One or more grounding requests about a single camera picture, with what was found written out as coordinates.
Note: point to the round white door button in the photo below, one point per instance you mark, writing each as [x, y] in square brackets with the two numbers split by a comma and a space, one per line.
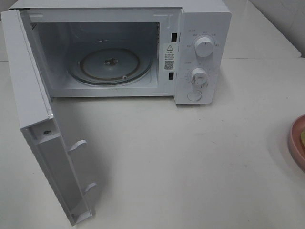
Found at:
[194, 95]

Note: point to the white timer knob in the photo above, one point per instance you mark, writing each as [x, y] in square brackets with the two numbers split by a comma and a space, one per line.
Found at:
[198, 76]

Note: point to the white microwave door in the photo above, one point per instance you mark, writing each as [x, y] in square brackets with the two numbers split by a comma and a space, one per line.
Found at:
[38, 124]

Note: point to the pink round plate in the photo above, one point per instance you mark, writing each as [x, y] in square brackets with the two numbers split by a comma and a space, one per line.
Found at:
[294, 143]

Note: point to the sandwich with lettuce and cheese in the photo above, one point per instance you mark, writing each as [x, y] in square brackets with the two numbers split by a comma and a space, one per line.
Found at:
[302, 139]

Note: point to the glass microwave turntable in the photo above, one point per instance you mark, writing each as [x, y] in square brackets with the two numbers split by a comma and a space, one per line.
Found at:
[108, 63]

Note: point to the white warning label sticker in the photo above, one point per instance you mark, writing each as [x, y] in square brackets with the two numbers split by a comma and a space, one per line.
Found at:
[169, 56]

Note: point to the white microwave oven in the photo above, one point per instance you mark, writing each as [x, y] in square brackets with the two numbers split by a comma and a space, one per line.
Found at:
[64, 23]

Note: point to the upper white round knob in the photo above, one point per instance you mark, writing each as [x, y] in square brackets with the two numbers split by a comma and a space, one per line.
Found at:
[204, 46]

